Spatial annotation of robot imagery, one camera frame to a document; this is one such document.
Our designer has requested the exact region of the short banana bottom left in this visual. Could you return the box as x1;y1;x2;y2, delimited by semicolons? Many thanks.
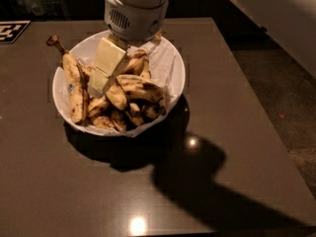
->
90;115;115;129

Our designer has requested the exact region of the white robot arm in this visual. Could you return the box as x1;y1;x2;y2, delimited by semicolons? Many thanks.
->
88;0;168;94

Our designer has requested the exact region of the white bowl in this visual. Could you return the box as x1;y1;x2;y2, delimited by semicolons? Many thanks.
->
52;38;186;137

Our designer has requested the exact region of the lower curved banana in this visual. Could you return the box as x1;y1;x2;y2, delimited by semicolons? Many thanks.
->
88;96;112;118

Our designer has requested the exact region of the short banana bottom centre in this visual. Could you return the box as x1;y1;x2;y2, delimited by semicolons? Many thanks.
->
111;109;127;132

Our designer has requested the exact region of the long banana with sticker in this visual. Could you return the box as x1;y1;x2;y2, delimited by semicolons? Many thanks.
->
46;35;89;123

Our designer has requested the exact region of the curved banana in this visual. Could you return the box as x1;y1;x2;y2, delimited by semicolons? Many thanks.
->
88;96;112;118
117;74;166;114

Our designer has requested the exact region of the short banana bottom middle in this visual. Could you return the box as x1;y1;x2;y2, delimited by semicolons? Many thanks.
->
125;103;144;126

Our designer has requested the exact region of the curved banana right side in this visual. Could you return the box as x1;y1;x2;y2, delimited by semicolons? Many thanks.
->
117;74;166;114

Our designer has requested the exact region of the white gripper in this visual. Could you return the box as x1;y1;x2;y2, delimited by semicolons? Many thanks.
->
89;0;168;91

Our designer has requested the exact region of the white paper towel liner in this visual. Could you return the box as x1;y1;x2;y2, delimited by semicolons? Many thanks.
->
125;38;186;137

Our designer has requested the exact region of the small banana stub right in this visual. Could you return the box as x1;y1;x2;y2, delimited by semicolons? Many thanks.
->
141;104;164;119

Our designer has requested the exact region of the black white fiducial marker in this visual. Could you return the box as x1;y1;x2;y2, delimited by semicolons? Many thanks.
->
0;21;30;44

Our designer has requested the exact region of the short banana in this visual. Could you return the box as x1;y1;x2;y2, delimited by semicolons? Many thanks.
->
125;103;144;126
111;109;127;132
90;115;115;129

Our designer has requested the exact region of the spotted banana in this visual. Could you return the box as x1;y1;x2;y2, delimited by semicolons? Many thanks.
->
105;80;129;111

